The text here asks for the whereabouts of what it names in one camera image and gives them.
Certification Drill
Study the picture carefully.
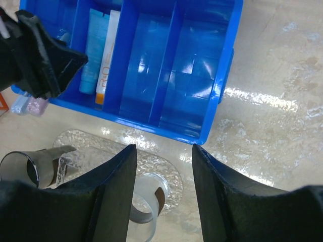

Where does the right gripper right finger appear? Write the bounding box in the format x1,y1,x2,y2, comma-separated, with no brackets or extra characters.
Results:
192,145,322,241

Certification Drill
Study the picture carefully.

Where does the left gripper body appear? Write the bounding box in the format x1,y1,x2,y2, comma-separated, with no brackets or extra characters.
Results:
1,7,22,91

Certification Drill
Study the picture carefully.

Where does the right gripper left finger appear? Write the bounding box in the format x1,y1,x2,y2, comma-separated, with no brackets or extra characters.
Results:
1,145,137,241

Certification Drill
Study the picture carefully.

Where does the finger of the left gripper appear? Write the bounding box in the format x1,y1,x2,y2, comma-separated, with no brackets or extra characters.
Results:
16,10,88,99

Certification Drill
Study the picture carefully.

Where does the clear blue banded cup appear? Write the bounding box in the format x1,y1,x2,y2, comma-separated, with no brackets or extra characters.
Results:
126,173,169,241

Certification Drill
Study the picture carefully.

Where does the dark brown banded cup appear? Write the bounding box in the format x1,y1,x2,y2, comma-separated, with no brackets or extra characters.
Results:
1,145,76,189

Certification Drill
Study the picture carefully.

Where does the light blue toothpaste tube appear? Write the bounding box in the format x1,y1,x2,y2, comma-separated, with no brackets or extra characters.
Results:
79,9,110,95

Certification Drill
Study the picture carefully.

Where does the white orange toothpaste tube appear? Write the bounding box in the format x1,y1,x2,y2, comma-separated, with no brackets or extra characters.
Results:
95,10,120,105

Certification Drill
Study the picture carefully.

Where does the white-blue wrapped toothbrush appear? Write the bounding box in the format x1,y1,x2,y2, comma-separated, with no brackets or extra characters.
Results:
11,92,31,115

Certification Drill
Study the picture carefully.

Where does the pink wrapped toothbrush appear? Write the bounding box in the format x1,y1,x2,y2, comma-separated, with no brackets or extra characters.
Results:
26,97,49,116

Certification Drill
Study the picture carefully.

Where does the clear oval textured tray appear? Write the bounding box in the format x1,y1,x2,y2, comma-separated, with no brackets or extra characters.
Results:
53,129,183,215

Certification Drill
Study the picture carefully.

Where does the orange box on table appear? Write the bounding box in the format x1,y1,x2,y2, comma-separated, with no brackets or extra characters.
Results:
0,94,9,116

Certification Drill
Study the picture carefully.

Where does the blue compartment organizer bin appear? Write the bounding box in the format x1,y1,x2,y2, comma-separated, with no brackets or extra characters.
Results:
20,1,243,145

